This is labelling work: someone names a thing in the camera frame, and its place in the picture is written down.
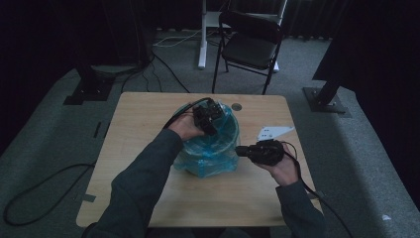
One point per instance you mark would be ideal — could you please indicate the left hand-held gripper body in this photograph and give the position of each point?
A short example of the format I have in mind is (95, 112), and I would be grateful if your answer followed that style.
(209, 114)

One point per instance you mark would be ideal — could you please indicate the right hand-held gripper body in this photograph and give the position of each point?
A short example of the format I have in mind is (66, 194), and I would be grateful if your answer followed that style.
(269, 152)

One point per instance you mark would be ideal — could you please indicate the blue plastic bag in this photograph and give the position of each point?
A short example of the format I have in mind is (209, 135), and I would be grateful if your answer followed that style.
(228, 135)

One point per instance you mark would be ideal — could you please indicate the green plastic bin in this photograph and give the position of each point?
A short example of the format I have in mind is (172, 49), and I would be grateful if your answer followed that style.
(211, 165)

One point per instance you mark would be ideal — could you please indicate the person's right hand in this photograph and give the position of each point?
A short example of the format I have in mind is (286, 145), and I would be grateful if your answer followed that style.
(287, 168)

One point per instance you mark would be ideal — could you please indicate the person's left hand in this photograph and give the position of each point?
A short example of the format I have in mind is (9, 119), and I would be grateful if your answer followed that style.
(185, 127)

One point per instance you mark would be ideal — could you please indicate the black folding chair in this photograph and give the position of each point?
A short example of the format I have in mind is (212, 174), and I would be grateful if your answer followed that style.
(251, 49)

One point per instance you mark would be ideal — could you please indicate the grey round stand base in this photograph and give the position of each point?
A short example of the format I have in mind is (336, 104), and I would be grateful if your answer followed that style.
(112, 68)

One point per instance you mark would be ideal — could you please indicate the black floor tape strip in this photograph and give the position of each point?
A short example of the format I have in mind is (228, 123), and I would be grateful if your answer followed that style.
(97, 130)

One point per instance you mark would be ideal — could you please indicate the black square stand base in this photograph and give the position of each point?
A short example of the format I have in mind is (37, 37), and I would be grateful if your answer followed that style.
(89, 94)

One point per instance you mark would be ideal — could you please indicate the white paper scrap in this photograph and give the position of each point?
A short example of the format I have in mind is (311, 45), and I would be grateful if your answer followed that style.
(386, 217)

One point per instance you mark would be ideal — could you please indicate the black curtain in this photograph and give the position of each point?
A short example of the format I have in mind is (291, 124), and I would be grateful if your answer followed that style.
(379, 66)

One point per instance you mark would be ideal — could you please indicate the grey tape strip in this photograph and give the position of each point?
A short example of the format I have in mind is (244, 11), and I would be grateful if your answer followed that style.
(89, 198)

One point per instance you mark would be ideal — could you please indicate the black stand base with post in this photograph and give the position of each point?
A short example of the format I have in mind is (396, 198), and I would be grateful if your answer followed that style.
(325, 105)

